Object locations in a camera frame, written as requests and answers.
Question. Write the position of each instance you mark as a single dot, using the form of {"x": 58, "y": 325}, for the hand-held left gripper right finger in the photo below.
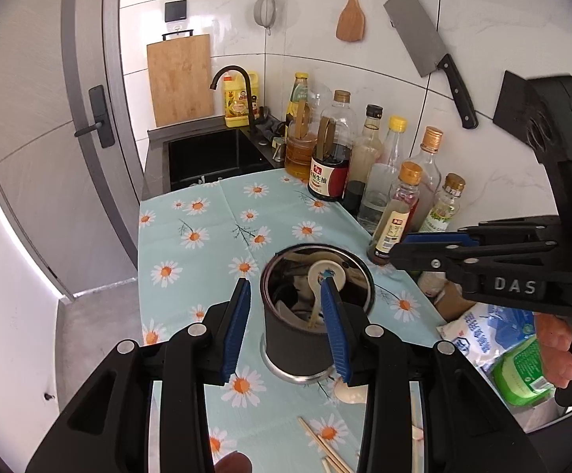
{"x": 336, "y": 332}

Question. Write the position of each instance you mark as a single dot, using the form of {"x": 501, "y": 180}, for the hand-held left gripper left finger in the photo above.
{"x": 236, "y": 327}

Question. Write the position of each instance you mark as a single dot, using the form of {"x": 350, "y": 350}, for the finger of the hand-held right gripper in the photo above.
{"x": 439, "y": 239}
{"x": 424, "y": 258}

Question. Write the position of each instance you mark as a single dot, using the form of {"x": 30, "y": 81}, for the black steel utensil holder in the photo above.
{"x": 291, "y": 340}

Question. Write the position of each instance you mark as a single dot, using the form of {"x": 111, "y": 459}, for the cream ceramic spoon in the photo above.
{"x": 351, "y": 391}
{"x": 321, "y": 272}

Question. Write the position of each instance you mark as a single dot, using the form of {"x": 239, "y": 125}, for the person's left hand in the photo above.
{"x": 234, "y": 464}

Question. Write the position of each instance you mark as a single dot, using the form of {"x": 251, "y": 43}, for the person's right hand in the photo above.
{"x": 554, "y": 350}

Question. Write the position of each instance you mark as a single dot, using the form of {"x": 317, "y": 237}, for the green label small bottle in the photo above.
{"x": 444, "y": 212}

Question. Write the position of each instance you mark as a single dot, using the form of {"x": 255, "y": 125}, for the orange cap small bottle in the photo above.
{"x": 395, "y": 217}

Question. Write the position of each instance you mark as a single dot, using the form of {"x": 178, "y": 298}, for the brown paper box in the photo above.
{"x": 456, "y": 300}

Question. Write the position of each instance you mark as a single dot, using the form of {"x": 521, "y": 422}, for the gold cap clear bottle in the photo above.
{"x": 429, "y": 172}

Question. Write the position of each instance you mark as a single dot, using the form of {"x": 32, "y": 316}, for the daisy print tablecloth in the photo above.
{"x": 202, "y": 266}

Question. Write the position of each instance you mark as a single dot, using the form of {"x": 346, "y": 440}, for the yellow cap clear bottle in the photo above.
{"x": 382, "y": 192}

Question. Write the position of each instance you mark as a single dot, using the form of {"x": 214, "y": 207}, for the white blue bag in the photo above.
{"x": 483, "y": 335}

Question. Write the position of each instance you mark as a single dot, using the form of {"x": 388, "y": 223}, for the black cap vinegar bottle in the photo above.
{"x": 362, "y": 162}

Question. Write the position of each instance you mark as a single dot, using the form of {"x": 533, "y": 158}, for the green packet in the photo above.
{"x": 520, "y": 372}

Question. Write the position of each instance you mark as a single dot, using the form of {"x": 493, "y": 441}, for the cooking oil bottle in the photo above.
{"x": 298, "y": 152}

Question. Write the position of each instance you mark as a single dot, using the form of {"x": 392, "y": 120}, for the black kitchen sink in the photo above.
{"x": 207, "y": 157}

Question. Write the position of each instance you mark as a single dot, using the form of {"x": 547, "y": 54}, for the dark cloth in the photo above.
{"x": 268, "y": 128}

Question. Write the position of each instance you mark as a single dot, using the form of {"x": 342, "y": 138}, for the steel cleaver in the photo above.
{"x": 416, "y": 29}

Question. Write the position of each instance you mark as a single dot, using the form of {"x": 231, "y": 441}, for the yellow dish soap bottle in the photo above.
{"x": 236, "y": 103}

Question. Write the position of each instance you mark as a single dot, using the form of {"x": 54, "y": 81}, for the wooden spatula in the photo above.
{"x": 350, "y": 19}

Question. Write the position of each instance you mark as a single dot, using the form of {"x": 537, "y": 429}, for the black faucet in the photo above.
{"x": 246, "y": 81}

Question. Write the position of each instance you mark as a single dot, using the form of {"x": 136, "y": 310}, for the wooden cutting board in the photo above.
{"x": 181, "y": 81}

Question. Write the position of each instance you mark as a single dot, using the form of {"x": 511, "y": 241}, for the grey door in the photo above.
{"x": 34, "y": 133}

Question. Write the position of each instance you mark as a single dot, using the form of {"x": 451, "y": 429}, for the black wall socket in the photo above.
{"x": 510, "y": 103}

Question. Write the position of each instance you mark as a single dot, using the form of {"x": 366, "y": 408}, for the black wall panel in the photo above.
{"x": 176, "y": 10}

